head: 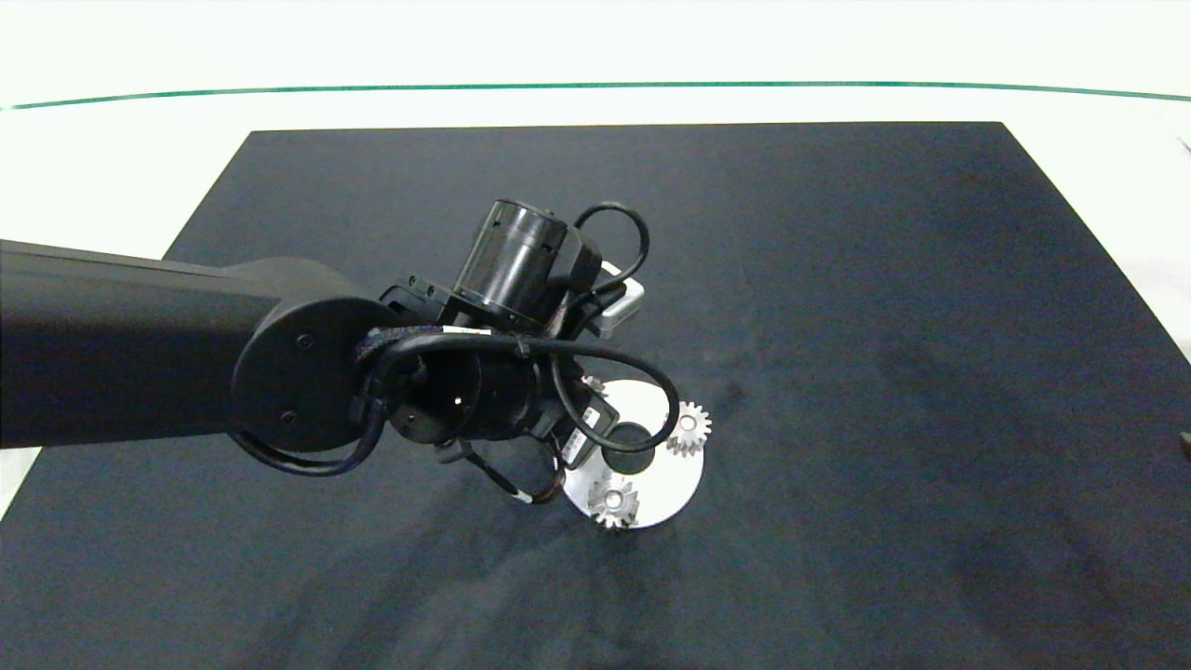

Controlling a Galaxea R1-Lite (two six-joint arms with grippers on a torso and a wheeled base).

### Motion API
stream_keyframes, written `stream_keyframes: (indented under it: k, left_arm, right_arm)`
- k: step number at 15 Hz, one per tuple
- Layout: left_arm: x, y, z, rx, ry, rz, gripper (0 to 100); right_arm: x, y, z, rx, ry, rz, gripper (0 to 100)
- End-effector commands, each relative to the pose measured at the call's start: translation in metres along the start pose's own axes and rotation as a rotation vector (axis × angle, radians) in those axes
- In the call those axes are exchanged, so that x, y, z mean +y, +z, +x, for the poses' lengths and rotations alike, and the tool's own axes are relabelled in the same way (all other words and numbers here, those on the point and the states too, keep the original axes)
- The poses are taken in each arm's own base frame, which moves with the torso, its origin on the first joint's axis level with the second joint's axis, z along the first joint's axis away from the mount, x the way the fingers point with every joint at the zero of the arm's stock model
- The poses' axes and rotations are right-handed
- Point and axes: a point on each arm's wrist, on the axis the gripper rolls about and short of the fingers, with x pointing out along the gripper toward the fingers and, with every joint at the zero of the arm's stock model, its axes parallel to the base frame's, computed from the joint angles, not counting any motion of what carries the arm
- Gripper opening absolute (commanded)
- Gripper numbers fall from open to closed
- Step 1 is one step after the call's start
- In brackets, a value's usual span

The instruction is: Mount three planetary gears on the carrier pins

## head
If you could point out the small steel planetary gear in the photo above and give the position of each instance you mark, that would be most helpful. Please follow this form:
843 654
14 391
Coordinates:
594 384
626 507
702 423

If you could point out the round white plate with pins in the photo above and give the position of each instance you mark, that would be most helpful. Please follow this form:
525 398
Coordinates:
665 484

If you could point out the dark rectangular work mat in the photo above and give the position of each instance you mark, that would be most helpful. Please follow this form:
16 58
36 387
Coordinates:
837 279

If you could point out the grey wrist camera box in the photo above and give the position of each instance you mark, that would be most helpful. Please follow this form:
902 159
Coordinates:
622 302

